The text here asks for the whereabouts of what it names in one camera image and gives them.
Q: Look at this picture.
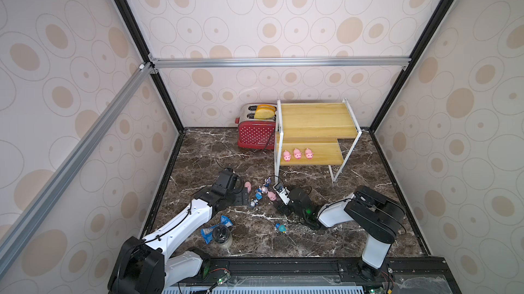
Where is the pink pig toy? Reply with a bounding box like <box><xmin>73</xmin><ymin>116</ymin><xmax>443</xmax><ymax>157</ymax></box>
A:
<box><xmin>304</xmin><ymin>148</ymin><xmax>314</xmax><ymax>160</ymax></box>
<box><xmin>267</xmin><ymin>191</ymin><xmax>277</xmax><ymax>201</ymax></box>
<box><xmin>282</xmin><ymin>150</ymin><xmax>291</xmax><ymax>162</ymax></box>
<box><xmin>244</xmin><ymin>182</ymin><xmax>252</xmax><ymax>193</ymax></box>
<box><xmin>293</xmin><ymin>148</ymin><xmax>302</xmax><ymax>160</ymax></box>

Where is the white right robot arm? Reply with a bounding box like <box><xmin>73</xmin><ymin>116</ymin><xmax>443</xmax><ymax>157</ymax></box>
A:
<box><xmin>274</xmin><ymin>184</ymin><xmax>406</xmax><ymax>270</ymax></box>

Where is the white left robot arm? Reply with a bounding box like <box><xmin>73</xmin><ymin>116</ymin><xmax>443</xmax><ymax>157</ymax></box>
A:
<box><xmin>107</xmin><ymin>168</ymin><xmax>252</xmax><ymax>293</ymax></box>

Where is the Doraemon figure teal ball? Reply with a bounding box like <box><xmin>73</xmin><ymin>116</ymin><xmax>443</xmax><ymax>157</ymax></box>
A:
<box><xmin>275</xmin><ymin>223</ymin><xmax>287</xmax><ymax>233</ymax></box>

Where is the clear tape roll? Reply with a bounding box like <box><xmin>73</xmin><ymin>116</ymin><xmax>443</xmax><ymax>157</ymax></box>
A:
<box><xmin>212</xmin><ymin>224</ymin><xmax>233</xmax><ymax>249</ymax></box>

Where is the blue plastic wrapper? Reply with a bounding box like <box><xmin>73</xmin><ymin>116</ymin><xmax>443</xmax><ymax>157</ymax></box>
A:
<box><xmin>200</xmin><ymin>216</ymin><xmax>233</xmax><ymax>244</ymax></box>

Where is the white metal wooden shelf rack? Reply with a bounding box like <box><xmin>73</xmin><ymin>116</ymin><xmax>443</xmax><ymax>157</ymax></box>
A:
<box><xmin>274</xmin><ymin>98</ymin><xmax>362</xmax><ymax>183</ymax></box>

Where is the red polka dot toaster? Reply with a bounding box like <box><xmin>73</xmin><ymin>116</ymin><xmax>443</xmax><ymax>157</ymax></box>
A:
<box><xmin>236</xmin><ymin>103</ymin><xmax>277</xmax><ymax>150</ymax></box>

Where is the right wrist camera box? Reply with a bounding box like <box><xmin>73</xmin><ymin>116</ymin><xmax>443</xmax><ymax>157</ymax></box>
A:
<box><xmin>273</xmin><ymin>184</ymin><xmax>290</xmax><ymax>205</ymax></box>

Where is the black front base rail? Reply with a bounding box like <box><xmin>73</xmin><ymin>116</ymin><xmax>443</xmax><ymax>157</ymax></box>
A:
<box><xmin>170</xmin><ymin>257</ymin><xmax>461</xmax><ymax>293</ymax></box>

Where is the silver aluminium rail back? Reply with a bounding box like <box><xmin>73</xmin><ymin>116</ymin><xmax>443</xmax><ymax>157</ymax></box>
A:
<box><xmin>151</xmin><ymin>56</ymin><xmax>412</xmax><ymax>69</ymax></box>

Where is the silver aluminium rail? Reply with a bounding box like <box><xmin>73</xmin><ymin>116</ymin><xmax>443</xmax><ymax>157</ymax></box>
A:
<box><xmin>151</xmin><ymin>56</ymin><xmax>412</xmax><ymax>69</ymax></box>
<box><xmin>1</xmin><ymin>62</ymin><xmax>154</xmax><ymax>277</ymax></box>

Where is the silver aluminium rail left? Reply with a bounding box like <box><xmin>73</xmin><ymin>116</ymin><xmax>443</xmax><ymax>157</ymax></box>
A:
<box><xmin>1</xmin><ymin>62</ymin><xmax>154</xmax><ymax>277</ymax></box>

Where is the black corner frame post left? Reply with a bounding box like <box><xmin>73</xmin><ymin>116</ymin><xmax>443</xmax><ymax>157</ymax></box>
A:
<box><xmin>113</xmin><ymin>0</ymin><xmax>184</xmax><ymax>133</ymax></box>

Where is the black corner frame post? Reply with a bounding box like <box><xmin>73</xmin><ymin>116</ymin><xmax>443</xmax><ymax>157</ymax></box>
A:
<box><xmin>113</xmin><ymin>0</ymin><xmax>184</xmax><ymax>133</ymax></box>
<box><xmin>368</xmin><ymin>0</ymin><xmax>455</xmax><ymax>134</ymax></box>

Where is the black corner frame post right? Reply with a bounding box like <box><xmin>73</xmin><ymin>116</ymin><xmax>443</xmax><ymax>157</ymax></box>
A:
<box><xmin>368</xmin><ymin>0</ymin><xmax>455</xmax><ymax>134</ymax></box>

